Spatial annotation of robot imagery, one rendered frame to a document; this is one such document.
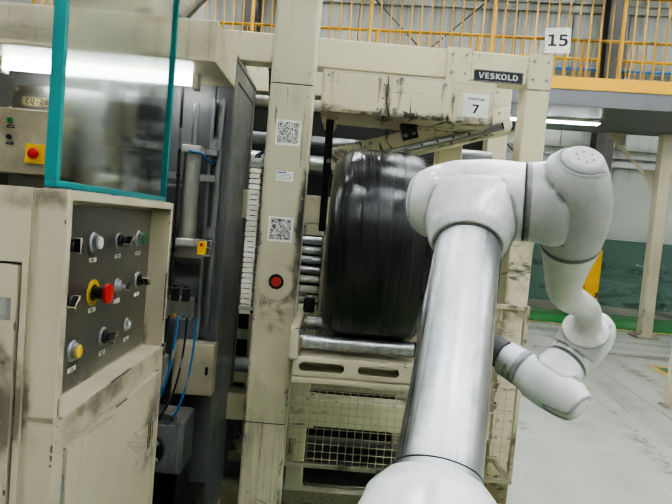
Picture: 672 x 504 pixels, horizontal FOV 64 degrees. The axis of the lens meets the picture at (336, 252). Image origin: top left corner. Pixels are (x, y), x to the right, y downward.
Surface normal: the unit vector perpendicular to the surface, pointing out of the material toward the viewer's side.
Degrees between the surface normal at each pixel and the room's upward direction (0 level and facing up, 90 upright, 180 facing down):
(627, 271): 90
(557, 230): 134
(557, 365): 41
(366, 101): 90
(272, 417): 90
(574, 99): 90
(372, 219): 75
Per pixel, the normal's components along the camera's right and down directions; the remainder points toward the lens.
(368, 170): 0.07, -0.69
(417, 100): 0.00, 0.05
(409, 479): -0.33, -0.77
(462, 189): -0.25, -0.62
